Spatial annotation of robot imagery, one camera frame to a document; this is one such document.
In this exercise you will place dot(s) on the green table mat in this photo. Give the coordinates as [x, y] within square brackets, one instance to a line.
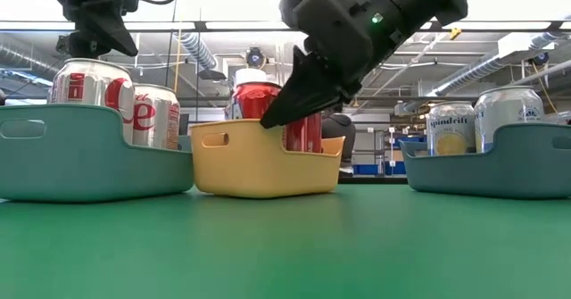
[285, 245]

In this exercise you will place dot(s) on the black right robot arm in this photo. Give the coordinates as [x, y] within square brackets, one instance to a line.
[424, 9]

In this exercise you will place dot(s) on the silver Diet Coke can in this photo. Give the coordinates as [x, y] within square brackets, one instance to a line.
[156, 116]
[89, 89]

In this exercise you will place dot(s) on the yellow plastic bin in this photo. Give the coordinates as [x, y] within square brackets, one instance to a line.
[250, 169]

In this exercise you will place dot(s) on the blue grey plastic bin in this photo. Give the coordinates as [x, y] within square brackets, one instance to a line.
[490, 174]

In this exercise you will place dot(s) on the black round ceiling device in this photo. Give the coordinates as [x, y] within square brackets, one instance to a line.
[255, 58]

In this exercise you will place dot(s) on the blue storage crate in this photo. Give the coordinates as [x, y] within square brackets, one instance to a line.
[396, 168]
[366, 169]

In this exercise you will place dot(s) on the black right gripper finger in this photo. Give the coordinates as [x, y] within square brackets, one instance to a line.
[308, 93]

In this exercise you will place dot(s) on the light teal plastic bin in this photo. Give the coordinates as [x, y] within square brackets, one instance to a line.
[89, 169]

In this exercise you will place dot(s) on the black aluminium table frame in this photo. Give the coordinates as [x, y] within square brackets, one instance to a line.
[372, 180]

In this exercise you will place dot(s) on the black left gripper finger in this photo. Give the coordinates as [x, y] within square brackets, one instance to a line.
[111, 31]

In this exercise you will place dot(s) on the silver flexible air duct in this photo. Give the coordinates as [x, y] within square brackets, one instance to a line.
[196, 51]

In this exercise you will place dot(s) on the person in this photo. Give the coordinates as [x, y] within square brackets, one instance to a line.
[341, 127]

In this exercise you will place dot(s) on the large silver air duct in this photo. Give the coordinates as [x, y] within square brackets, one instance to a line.
[486, 67]

